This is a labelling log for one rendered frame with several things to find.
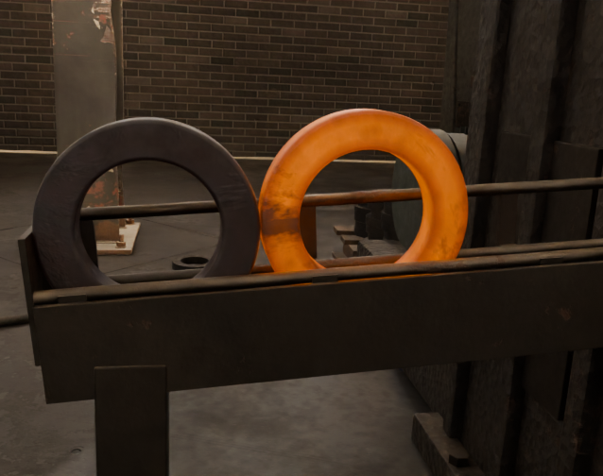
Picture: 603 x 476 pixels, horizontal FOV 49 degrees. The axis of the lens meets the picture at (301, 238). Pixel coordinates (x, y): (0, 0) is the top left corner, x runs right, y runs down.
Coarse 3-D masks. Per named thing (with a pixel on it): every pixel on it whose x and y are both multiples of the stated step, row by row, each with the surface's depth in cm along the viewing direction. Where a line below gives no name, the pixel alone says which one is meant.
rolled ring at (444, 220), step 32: (320, 128) 55; (352, 128) 56; (384, 128) 56; (416, 128) 57; (288, 160) 55; (320, 160) 56; (416, 160) 57; (448, 160) 58; (288, 192) 56; (448, 192) 58; (288, 224) 57; (448, 224) 59; (288, 256) 57; (416, 256) 60; (448, 256) 60
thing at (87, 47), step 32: (64, 0) 279; (96, 0) 280; (64, 32) 282; (96, 32) 283; (64, 64) 285; (96, 64) 287; (64, 96) 288; (96, 96) 290; (64, 128) 291; (96, 192) 300; (96, 224) 303; (128, 224) 343
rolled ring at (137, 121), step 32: (96, 128) 53; (128, 128) 53; (160, 128) 53; (192, 128) 54; (64, 160) 53; (96, 160) 53; (128, 160) 54; (160, 160) 54; (192, 160) 54; (224, 160) 55; (64, 192) 53; (224, 192) 56; (32, 224) 54; (64, 224) 54; (224, 224) 56; (256, 224) 57; (64, 256) 55; (224, 256) 57; (256, 256) 58
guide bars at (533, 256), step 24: (384, 264) 58; (408, 264) 58; (432, 264) 58; (456, 264) 58; (480, 264) 59; (504, 264) 59; (528, 264) 60; (72, 288) 54; (96, 288) 54; (120, 288) 54; (144, 288) 54; (168, 288) 55; (192, 288) 55; (216, 288) 55; (240, 288) 56
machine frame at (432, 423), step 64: (512, 0) 120; (576, 0) 99; (512, 64) 119; (576, 64) 100; (512, 128) 119; (576, 128) 100; (576, 192) 98; (448, 384) 140; (512, 384) 113; (576, 384) 94; (448, 448) 138; (512, 448) 116; (576, 448) 94
